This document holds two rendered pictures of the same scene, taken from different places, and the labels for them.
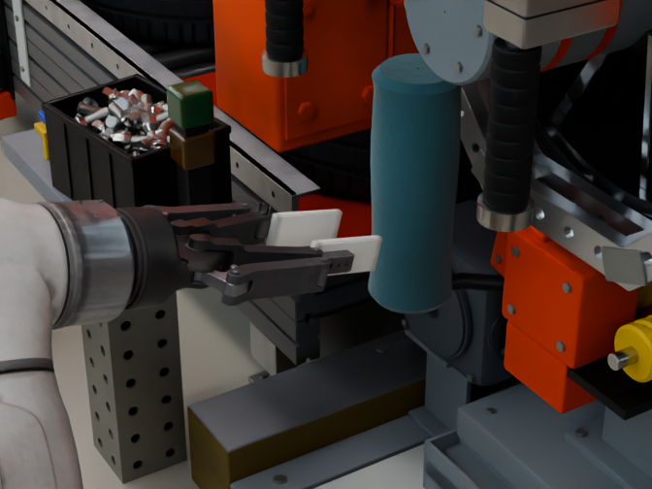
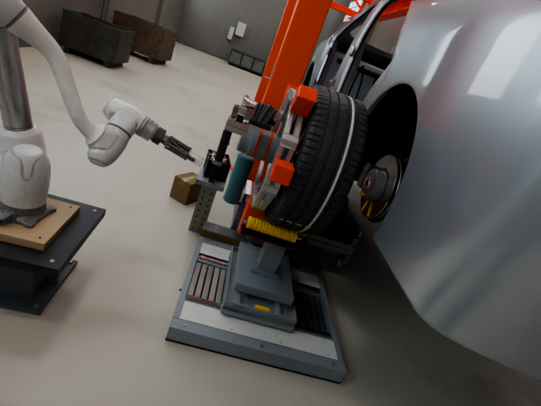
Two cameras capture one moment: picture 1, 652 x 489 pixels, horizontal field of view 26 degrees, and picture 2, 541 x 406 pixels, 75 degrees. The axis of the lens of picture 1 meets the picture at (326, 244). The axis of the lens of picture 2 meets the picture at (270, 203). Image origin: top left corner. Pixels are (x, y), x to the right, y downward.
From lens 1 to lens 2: 95 cm
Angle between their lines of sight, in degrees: 22
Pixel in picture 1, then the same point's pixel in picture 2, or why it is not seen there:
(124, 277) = (150, 132)
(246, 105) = not seen: hidden behind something
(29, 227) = (139, 114)
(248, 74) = not seen: hidden behind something
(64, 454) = (117, 143)
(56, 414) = (121, 138)
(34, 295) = (132, 122)
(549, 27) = (230, 128)
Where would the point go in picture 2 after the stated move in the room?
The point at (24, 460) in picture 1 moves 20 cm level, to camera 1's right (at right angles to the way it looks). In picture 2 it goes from (109, 136) to (145, 159)
